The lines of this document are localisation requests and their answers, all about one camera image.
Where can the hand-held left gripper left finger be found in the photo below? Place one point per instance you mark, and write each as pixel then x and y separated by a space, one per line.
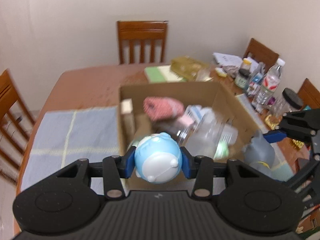
pixel 128 162

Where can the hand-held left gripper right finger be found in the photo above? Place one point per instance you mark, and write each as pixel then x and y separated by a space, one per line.
pixel 187 162

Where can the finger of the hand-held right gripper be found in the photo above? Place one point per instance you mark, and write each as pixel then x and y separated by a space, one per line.
pixel 275 136

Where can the grey cat toy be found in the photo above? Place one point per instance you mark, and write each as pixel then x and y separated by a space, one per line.
pixel 258 155

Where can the blue white round toy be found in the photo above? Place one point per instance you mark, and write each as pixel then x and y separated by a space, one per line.
pixel 157 157

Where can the green patterned white box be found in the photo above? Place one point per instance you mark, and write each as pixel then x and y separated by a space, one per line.
pixel 221 150

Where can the clear plastic cup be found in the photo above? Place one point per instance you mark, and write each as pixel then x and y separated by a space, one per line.
pixel 212 135

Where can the brown cardboard box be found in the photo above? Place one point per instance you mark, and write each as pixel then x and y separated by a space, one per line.
pixel 235 105

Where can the pink knitted sock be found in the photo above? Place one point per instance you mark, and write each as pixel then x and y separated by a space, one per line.
pixel 162 107

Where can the gold ornament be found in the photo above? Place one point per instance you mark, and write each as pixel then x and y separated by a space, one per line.
pixel 297 144

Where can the large clear jar black lid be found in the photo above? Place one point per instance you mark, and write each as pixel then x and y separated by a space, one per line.
pixel 287 102

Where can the clear water bottle red label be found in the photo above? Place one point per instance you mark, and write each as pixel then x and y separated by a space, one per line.
pixel 268 85

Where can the blue green checked table mat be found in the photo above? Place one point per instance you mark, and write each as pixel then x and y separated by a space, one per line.
pixel 75 135

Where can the small jar green label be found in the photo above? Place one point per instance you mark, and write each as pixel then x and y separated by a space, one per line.
pixel 242 80

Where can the yellow lid small bottle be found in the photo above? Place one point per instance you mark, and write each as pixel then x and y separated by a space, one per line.
pixel 246 63

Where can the small yellow box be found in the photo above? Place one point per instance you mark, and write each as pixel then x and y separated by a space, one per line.
pixel 220 72

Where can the white papers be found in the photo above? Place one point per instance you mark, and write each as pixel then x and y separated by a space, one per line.
pixel 226 58

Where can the green book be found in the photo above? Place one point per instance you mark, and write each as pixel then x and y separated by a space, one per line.
pixel 160 73

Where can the yellow plastic bag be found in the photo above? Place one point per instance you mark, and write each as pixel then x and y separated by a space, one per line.
pixel 190 66

